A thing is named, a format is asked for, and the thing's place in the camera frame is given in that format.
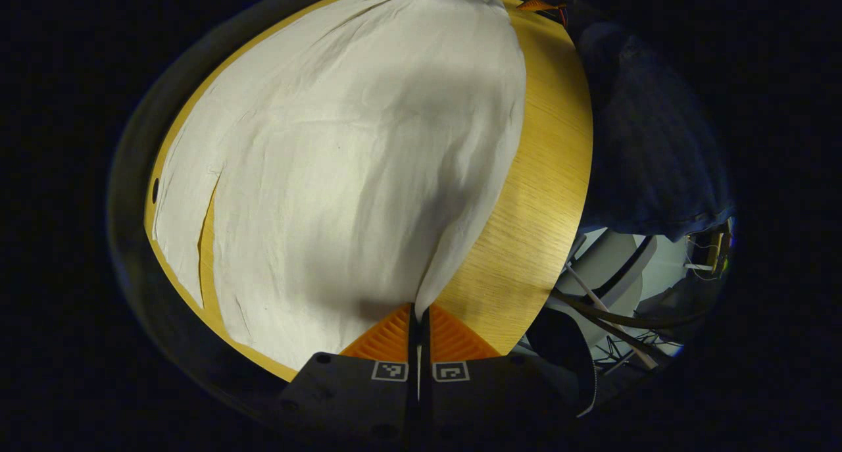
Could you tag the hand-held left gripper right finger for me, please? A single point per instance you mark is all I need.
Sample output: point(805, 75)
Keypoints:
point(480, 393)

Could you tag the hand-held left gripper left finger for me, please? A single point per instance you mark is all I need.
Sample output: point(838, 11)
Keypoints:
point(355, 393)

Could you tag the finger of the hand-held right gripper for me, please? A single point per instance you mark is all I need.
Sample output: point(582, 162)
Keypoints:
point(536, 5)

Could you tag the white jeans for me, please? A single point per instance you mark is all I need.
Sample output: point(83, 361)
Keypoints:
point(362, 143)

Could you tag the thin white rod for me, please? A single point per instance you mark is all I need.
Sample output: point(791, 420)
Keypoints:
point(592, 295)

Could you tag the person's dark blue clothing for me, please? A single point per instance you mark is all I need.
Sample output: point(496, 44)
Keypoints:
point(644, 143)

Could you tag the white plastic base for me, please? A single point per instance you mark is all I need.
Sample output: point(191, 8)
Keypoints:
point(608, 261)

